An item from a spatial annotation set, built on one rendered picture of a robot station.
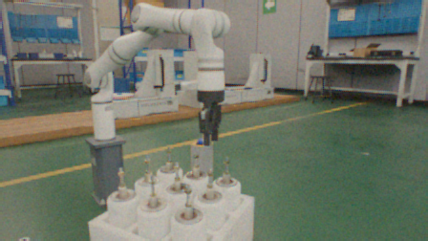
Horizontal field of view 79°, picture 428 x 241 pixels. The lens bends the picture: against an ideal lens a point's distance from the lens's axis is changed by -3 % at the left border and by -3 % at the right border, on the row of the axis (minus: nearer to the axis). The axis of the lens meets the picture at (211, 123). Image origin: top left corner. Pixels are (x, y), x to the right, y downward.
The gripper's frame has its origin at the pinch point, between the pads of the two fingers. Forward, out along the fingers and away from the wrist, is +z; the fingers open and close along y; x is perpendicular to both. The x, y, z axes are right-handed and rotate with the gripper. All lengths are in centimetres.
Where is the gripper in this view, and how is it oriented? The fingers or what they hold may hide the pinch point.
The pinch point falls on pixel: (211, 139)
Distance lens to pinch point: 76.4
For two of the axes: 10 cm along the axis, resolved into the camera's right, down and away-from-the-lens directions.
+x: -9.5, -0.6, 2.9
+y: 3.0, -2.1, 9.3
